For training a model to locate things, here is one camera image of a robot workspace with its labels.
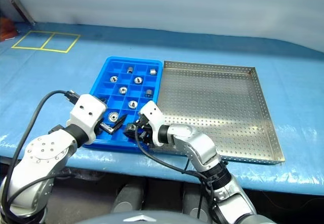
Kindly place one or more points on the perforated steel tray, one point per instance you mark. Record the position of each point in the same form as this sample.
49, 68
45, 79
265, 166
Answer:
215, 102

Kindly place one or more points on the grey metal bar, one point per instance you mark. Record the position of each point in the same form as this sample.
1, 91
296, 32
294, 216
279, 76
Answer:
22, 9

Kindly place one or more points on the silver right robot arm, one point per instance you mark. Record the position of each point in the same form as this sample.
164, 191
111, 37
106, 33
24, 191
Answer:
200, 145

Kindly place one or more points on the grey robot torso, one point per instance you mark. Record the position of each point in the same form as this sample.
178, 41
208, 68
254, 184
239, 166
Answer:
141, 219

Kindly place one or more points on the yellow tape floor marking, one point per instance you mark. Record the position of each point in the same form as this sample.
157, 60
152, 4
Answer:
38, 49

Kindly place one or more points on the blue plastic compartment tray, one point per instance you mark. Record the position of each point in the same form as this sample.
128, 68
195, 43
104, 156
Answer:
115, 67

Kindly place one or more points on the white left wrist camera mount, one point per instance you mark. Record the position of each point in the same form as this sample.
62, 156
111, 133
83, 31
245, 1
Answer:
86, 110

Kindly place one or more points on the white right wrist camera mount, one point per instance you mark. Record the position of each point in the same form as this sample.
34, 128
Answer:
153, 115

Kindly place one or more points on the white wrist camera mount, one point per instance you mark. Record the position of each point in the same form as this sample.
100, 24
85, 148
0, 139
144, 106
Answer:
86, 110
153, 115

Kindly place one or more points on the metal nut second row left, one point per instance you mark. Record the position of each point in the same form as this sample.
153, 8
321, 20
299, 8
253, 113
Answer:
113, 79

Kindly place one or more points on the metal nut second row right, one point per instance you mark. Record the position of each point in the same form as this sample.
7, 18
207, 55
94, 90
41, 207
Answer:
138, 80

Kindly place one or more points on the dark grey rounded shape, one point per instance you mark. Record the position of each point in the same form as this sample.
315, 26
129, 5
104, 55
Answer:
127, 198

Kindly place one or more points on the metal nut third row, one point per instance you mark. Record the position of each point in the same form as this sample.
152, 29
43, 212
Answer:
123, 90

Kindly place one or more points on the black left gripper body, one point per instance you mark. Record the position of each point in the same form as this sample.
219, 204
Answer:
108, 130

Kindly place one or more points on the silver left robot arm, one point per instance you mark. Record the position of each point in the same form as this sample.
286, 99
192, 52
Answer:
43, 148

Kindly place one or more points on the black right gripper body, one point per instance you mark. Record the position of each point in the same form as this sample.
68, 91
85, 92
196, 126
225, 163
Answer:
143, 124

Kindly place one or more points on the metal nut second row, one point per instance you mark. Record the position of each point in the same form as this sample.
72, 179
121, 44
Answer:
113, 79
138, 80

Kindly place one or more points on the orange red object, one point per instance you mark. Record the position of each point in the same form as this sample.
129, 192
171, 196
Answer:
6, 29

